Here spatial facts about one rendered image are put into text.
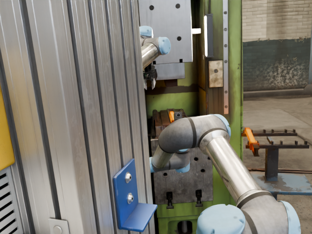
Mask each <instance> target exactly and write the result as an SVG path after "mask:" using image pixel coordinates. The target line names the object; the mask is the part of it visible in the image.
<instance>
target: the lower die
mask: <svg viewBox="0 0 312 234"><path fill-rule="evenodd" d="M172 109H173V111H174V112H178V111H179V109H174V108H172ZM158 120H159V122H158V121H157V119H155V125H156V137H158V136H160V134H161V132H162V131H163V130H164V129H165V128H166V127H167V126H168V125H170V124H171V123H172V120H171V117H170V113H169V109H167V110H161V111H160V112H158Z"/></svg>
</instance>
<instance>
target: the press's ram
mask: <svg viewBox="0 0 312 234"><path fill-rule="evenodd" d="M138 9H139V21H140V27H141V26H150V27H151V28H152V30H153V38H158V37H166V38H168V39H169V40H170V44H171V49H170V52H169V53H168V54H165V55H159V56H158V57H157V58H156V59H155V60H154V61H155V63H156V65H157V64H171V63H179V62H182V63H185V62H193V54H192V34H197V33H201V29H200V28H198V29H192V28H191V1H190V0H138Z"/></svg>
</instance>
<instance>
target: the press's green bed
mask: <svg viewBox="0 0 312 234"><path fill-rule="evenodd" d="M212 205H213V201H195V202H183V203H172V202H171V203H168V204H157V209H156V214H157V218H158V228H159V234H196V229H197V220H198V217H199V216H200V214H201V213H202V211H204V210H205V209H207V208H209V207H211V206H212Z"/></svg>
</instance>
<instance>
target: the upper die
mask: <svg viewBox="0 0 312 234"><path fill-rule="evenodd" d="M153 66H155V69H156V71H157V78H156V80H167V79H181V78H185V65H184V63H182V62H179V63H171V64H157V65H156V63H155V61H153Z"/></svg>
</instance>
